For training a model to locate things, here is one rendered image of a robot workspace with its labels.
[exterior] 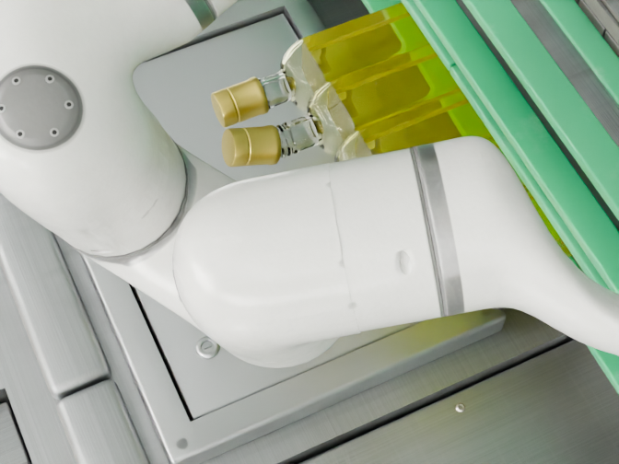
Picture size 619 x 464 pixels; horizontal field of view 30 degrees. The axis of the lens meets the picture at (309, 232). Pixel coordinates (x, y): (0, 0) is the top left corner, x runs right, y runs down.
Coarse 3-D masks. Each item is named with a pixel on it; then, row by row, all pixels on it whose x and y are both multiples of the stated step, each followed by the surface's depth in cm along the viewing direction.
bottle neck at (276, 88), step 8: (280, 72) 106; (264, 80) 106; (272, 80) 106; (280, 80) 106; (264, 88) 105; (272, 88) 106; (280, 88) 106; (288, 88) 106; (272, 96) 106; (280, 96) 106; (288, 96) 106; (272, 104) 106
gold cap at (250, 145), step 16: (240, 128) 102; (256, 128) 102; (272, 128) 102; (224, 144) 102; (240, 144) 100; (256, 144) 101; (272, 144) 102; (240, 160) 101; (256, 160) 102; (272, 160) 102
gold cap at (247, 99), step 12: (240, 84) 105; (252, 84) 105; (216, 96) 104; (228, 96) 104; (240, 96) 105; (252, 96) 105; (264, 96) 105; (216, 108) 105; (228, 108) 104; (240, 108) 105; (252, 108) 105; (264, 108) 106; (228, 120) 105; (240, 120) 106
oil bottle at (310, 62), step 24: (360, 24) 108; (384, 24) 108; (408, 24) 108; (288, 48) 107; (312, 48) 106; (336, 48) 106; (360, 48) 106; (384, 48) 106; (408, 48) 106; (288, 72) 106; (312, 72) 105; (336, 72) 105
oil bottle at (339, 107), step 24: (432, 48) 106; (360, 72) 104; (384, 72) 104; (408, 72) 104; (432, 72) 104; (312, 96) 104; (336, 96) 103; (360, 96) 103; (384, 96) 103; (408, 96) 103; (432, 96) 103; (312, 120) 103; (336, 120) 102; (360, 120) 102; (336, 144) 103
